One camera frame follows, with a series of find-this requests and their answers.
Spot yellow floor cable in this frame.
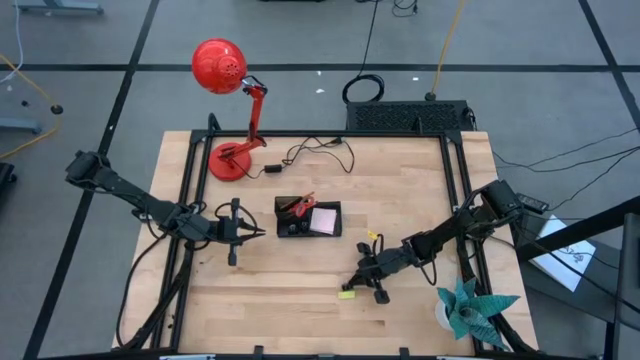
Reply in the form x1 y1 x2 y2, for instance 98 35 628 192
0 53 64 161
424 0 467 101

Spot black mesh desk organizer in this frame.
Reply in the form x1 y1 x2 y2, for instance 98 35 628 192
273 195 343 239

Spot white floor cable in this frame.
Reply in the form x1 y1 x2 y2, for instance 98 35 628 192
0 0 25 85

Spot black caster wheel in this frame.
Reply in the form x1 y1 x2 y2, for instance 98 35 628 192
0 162 17 197

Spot black diagonal metal beam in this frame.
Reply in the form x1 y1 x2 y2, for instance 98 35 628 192
514 195 640 264

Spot pink sticky note pad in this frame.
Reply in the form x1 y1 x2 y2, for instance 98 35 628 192
309 207 339 236

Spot white paper sheet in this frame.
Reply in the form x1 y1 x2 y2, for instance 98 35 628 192
529 213 597 293

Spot thin black floor cable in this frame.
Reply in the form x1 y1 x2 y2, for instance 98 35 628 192
547 147 640 211
492 127 640 174

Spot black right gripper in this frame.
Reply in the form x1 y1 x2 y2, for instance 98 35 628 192
343 241 419 305

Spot teal paper plant white pot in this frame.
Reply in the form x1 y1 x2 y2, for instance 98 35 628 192
433 277 521 351

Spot black perforated metal box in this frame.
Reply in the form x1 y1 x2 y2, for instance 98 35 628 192
345 99 475 132

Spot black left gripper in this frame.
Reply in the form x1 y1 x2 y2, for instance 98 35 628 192
199 197 266 267

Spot grey metal post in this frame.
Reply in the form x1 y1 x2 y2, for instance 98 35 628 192
612 212 640 360

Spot black metal table frame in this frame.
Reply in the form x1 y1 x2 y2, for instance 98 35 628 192
113 113 539 360

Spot red-handled scissors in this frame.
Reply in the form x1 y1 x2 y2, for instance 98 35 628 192
287 191 319 219

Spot coiled black floor cable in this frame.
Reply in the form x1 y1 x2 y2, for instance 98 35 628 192
341 0 386 105

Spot black power adapter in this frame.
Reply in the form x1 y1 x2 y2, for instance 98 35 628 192
517 192 550 212

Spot red desk lamp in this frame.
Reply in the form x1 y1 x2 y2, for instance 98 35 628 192
191 38 269 183

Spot grey metal stand base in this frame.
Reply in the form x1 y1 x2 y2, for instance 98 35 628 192
0 117 43 135
14 0 105 16

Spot black lamp cable with switch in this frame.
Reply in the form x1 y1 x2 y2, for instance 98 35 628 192
234 135 356 180

